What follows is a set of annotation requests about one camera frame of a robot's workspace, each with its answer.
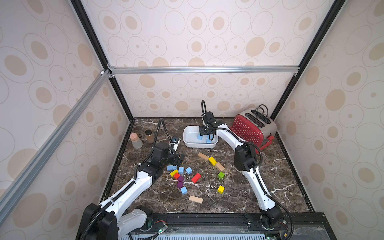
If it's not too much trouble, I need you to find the long blue block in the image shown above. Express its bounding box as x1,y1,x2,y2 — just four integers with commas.
167,165,177,171

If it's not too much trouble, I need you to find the blue cube cluster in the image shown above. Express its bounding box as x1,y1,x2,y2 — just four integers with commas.
186,167,193,175
178,167,184,175

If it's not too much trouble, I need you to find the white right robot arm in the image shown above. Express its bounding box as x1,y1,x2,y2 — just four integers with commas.
199,100,294,240

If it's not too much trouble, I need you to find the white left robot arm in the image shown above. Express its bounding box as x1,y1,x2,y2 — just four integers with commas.
76,137,184,240

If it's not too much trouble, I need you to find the yellow cube left cluster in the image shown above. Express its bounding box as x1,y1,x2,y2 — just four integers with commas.
170,170,179,177

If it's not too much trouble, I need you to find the white plastic tub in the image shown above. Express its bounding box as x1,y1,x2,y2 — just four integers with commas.
183,126,219,148

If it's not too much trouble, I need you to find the purple block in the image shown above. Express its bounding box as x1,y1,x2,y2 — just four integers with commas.
177,175,184,189

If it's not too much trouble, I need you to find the natural wood block rear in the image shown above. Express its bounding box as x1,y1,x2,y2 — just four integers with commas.
198,153,210,161

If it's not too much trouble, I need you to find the long red block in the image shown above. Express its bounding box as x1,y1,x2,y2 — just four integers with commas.
191,173,201,184

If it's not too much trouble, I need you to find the yellow block centre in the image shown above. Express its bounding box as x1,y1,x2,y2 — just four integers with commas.
209,157,217,166

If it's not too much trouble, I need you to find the natural wood block middle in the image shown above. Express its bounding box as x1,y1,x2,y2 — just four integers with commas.
215,162,225,172

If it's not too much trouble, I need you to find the black lid spice jar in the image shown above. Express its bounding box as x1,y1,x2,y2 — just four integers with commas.
145,130,155,144

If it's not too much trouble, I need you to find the natural wood flat block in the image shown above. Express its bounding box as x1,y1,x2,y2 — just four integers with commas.
189,196,203,204

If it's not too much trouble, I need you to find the pink lid glass jar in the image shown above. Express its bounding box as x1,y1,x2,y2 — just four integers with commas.
130,133,143,149

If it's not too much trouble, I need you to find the red polka dot toaster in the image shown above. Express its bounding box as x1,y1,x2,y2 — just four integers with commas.
230,104,277,150

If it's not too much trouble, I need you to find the small yellow cube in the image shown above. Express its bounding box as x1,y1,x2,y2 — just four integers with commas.
218,186,225,194

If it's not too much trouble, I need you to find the silver horizontal frame bar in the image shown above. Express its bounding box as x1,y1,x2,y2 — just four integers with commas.
110,66,300,75

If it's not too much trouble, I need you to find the silver left frame bar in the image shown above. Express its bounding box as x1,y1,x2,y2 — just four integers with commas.
1,70,111,224

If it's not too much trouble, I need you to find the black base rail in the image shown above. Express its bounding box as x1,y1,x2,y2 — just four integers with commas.
77,211,338,240

